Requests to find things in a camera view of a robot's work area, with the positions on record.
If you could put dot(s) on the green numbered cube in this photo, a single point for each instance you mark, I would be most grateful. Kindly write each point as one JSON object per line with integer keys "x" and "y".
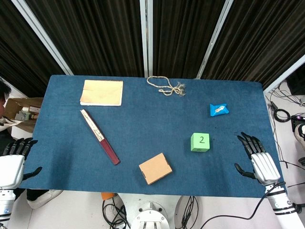
{"x": 200, "y": 142}

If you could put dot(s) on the tan spiral notepad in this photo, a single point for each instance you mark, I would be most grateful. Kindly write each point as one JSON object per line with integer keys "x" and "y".
{"x": 102, "y": 92}

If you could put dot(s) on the white sneaker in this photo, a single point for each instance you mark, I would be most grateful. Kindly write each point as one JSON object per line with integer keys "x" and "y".
{"x": 43, "y": 198}

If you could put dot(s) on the white shoe with stripes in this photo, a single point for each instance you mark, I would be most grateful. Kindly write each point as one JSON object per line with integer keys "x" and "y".
{"x": 300, "y": 134}

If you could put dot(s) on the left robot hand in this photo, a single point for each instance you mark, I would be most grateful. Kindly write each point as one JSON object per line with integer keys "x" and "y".
{"x": 10, "y": 167}

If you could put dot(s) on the small brown cardboard box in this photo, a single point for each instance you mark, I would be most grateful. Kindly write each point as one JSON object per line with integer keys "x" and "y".
{"x": 155, "y": 168}

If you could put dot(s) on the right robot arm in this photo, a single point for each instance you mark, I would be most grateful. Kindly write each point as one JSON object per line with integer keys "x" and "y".
{"x": 281, "y": 202}

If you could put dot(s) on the blue felt table mat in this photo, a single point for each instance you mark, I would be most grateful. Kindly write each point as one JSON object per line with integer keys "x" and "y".
{"x": 152, "y": 133}

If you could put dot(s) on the blue snack packet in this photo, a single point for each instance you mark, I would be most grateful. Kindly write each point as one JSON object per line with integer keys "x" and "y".
{"x": 218, "y": 109}

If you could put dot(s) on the black device on floor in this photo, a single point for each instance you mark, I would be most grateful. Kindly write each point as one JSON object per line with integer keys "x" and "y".
{"x": 297, "y": 121}

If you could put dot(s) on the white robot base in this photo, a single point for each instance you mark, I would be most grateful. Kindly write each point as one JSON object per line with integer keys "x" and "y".
{"x": 149, "y": 215}

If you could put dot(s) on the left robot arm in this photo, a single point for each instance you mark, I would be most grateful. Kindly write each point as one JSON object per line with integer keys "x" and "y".
{"x": 5, "y": 207}

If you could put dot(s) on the open cardboard carton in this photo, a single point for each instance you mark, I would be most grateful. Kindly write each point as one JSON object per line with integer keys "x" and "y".
{"x": 20, "y": 112}

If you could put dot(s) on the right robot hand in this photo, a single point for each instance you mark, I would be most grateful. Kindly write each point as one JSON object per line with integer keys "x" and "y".
{"x": 263, "y": 164}

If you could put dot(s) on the orange block under table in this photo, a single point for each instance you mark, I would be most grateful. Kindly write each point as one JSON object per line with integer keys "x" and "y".
{"x": 107, "y": 195}

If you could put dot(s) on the person in black clothes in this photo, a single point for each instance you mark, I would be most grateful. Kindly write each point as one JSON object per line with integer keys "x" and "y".
{"x": 3, "y": 100}

